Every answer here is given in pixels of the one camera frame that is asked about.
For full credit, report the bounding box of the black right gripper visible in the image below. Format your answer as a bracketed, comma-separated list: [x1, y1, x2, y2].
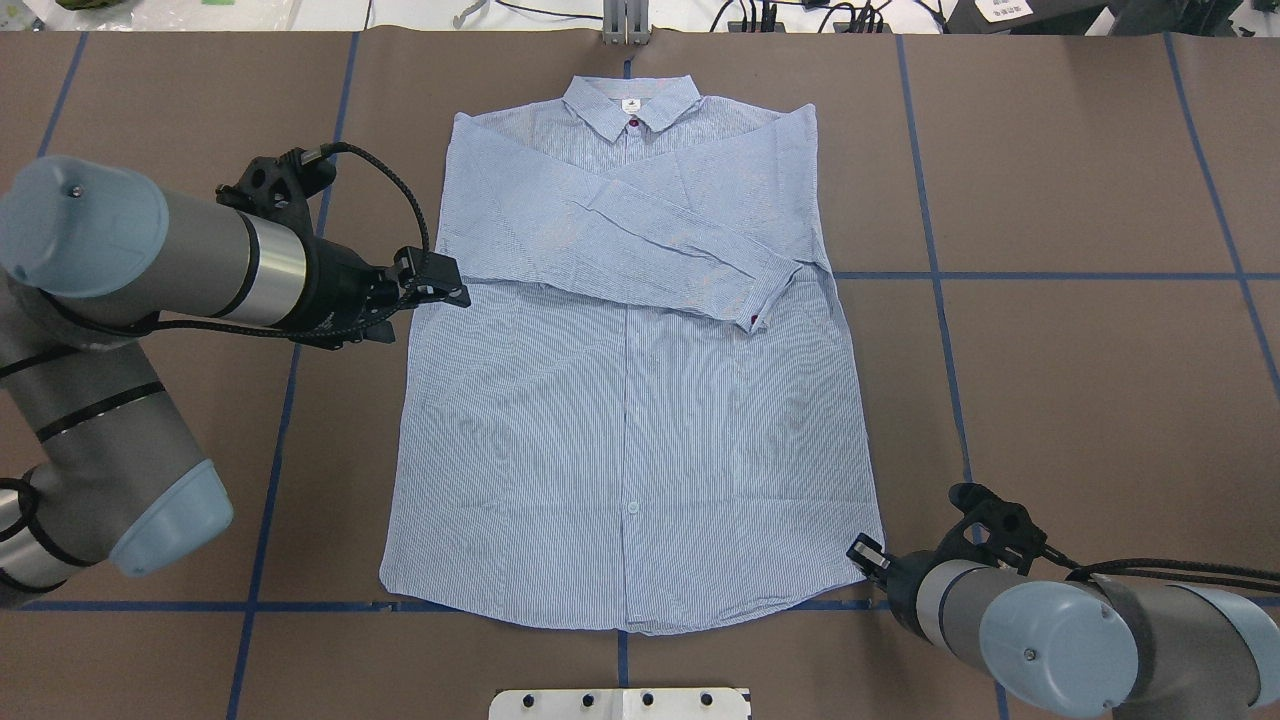
[846, 483, 1050, 626]

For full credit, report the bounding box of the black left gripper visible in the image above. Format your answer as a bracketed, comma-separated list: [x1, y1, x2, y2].
[215, 149, 471, 348]

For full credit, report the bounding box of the light blue striped shirt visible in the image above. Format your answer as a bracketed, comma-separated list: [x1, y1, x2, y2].
[378, 76, 882, 635]

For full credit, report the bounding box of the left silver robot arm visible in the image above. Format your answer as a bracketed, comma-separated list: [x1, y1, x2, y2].
[1, 142, 470, 610]

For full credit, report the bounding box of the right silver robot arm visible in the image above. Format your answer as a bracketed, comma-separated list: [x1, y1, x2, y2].
[847, 483, 1279, 719]

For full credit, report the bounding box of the metal grabber tool claw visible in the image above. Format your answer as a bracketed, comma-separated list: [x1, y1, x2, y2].
[451, 0, 489, 29]

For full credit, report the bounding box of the brown paper table mat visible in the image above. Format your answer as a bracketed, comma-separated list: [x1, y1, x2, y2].
[3, 27, 1277, 719]

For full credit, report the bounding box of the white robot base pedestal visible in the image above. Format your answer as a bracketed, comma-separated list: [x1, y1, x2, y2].
[488, 687, 754, 719]

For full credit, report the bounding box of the aluminium frame post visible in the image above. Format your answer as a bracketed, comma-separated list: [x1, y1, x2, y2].
[602, 0, 652, 47]

